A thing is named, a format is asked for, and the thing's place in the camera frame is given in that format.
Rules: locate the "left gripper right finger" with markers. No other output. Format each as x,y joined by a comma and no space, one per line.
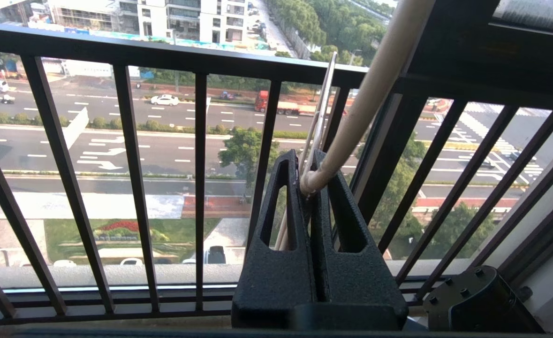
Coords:
351,277

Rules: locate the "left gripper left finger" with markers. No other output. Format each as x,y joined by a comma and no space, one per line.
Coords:
271,281

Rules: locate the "cream clothes hanger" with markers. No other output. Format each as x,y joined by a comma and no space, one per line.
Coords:
374,89

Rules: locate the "black bolted round housing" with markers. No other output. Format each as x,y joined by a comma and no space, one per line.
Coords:
482,300

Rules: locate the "red truck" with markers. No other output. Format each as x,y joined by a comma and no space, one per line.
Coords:
276,107

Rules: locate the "white car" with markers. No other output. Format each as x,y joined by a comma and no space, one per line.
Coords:
164,100

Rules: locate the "dark metal balcony railing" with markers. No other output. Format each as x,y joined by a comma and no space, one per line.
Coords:
163,54

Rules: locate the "dark window frame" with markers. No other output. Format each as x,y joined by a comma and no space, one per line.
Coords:
445,47

